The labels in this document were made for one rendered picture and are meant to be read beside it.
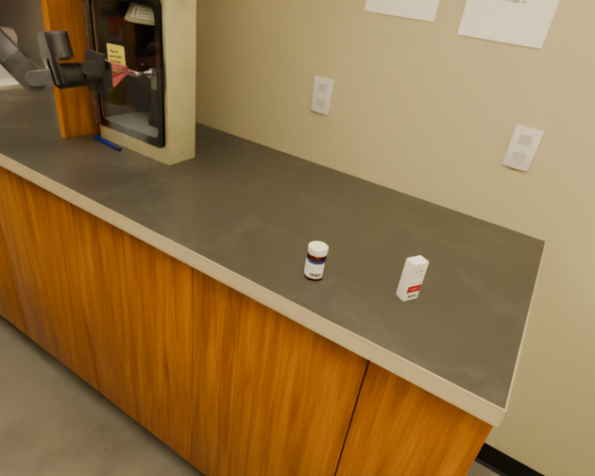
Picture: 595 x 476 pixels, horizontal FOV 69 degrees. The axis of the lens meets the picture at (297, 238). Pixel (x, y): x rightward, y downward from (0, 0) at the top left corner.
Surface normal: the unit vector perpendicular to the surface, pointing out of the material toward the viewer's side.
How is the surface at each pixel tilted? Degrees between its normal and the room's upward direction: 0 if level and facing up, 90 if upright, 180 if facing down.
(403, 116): 90
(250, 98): 90
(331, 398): 90
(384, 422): 90
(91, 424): 0
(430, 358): 0
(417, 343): 0
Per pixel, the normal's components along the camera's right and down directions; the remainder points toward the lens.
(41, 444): 0.13, -0.86
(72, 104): 0.84, 0.36
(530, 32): -0.53, 0.37
